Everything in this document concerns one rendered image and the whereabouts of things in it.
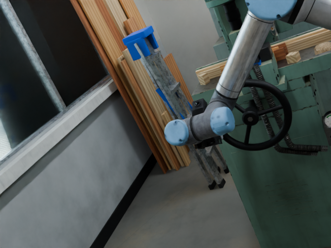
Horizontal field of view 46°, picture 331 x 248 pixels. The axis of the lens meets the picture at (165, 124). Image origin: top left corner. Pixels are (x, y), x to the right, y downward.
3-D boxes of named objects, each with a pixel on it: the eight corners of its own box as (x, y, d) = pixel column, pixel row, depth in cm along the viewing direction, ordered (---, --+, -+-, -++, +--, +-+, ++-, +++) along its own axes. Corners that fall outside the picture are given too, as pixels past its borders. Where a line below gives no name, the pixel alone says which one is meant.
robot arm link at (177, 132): (190, 142, 107) (165, 149, 111) (206, 140, 117) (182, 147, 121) (184, 115, 108) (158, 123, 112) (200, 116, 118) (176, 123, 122)
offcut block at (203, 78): (205, 81, 175) (202, 73, 173) (210, 81, 172) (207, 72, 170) (200, 84, 173) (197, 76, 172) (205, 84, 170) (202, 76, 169)
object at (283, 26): (272, 35, 175) (264, 10, 171) (273, 32, 181) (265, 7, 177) (293, 28, 171) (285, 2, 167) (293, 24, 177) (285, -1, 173)
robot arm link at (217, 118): (230, 95, 113) (196, 106, 118) (222, 111, 103) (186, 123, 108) (240, 118, 115) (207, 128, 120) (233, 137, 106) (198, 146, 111)
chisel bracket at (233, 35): (235, 53, 163) (228, 34, 160) (239, 45, 175) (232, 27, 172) (252, 47, 160) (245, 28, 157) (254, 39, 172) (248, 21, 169)
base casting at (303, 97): (212, 132, 170) (204, 114, 167) (229, 85, 219) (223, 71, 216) (317, 105, 151) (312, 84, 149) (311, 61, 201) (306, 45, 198)
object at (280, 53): (236, 74, 166) (232, 64, 164) (236, 73, 167) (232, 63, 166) (286, 58, 157) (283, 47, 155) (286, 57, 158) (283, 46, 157)
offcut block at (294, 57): (291, 60, 152) (288, 52, 151) (301, 58, 149) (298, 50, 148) (287, 64, 150) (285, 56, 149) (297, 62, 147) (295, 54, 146)
